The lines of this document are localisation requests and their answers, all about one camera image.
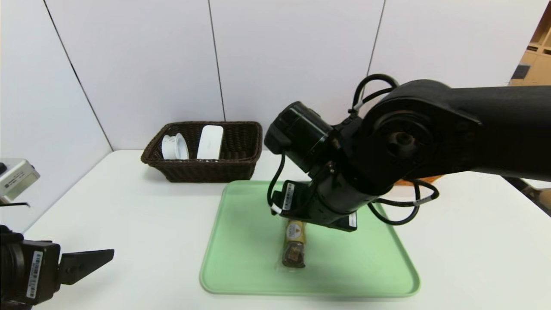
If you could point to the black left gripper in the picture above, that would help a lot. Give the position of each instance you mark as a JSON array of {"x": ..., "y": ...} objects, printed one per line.
[{"x": 39, "y": 270}]

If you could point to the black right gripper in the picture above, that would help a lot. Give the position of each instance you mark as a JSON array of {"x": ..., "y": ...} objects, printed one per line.
[{"x": 340, "y": 223}]

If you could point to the chocolate pack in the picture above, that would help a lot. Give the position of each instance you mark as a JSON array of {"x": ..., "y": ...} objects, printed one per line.
[{"x": 295, "y": 249}]

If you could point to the white round container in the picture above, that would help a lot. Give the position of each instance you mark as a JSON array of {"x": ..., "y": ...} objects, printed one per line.
[{"x": 174, "y": 148}]

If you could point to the white rounded plastic case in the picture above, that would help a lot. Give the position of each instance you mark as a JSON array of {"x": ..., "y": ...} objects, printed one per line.
[{"x": 210, "y": 142}]

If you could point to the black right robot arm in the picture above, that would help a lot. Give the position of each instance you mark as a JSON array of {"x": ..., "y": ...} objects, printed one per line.
[{"x": 430, "y": 129}]

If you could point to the orange wicker basket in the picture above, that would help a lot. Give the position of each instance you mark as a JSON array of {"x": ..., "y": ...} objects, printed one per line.
[{"x": 402, "y": 182}]

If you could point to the dark brown wicker basket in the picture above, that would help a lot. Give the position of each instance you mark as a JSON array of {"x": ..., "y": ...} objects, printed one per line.
[{"x": 215, "y": 170}]

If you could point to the light green plastic tray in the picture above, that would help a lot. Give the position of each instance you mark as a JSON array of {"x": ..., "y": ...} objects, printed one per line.
[{"x": 241, "y": 258}]

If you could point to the wooden shelf unit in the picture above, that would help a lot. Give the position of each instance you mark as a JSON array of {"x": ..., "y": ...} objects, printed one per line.
[{"x": 543, "y": 30}]

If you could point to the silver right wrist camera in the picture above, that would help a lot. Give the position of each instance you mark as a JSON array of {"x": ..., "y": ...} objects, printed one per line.
[{"x": 346, "y": 224}]

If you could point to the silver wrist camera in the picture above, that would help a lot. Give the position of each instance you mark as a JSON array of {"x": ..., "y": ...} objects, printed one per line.
[
  {"x": 346, "y": 224},
  {"x": 17, "y": 178}
]

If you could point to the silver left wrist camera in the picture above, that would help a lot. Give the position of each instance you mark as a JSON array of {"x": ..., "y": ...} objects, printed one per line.
[{"x": 17, "y": 178}]

